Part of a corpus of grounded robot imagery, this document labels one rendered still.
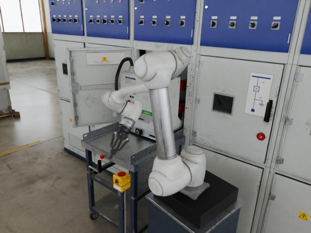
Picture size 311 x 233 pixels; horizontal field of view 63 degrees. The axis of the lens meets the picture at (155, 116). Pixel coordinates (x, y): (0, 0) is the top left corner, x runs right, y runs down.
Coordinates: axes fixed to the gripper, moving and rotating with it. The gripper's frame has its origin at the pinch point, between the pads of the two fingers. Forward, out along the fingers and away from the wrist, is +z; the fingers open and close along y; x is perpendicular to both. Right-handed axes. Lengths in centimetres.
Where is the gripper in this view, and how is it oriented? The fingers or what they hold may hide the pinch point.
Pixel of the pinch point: (112, 154)
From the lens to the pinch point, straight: 171.4
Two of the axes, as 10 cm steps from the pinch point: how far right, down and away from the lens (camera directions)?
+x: -3.3, 2.1, 9.2
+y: 8.5, 4.8, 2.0
